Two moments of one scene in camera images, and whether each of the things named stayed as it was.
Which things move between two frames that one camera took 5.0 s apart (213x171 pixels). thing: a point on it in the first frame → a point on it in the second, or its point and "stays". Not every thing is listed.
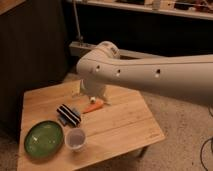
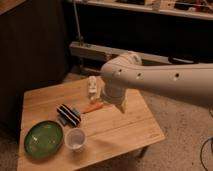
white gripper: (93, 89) → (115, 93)
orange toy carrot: (99, 103) stays
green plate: (44, 139) stays
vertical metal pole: (77, 22) stays
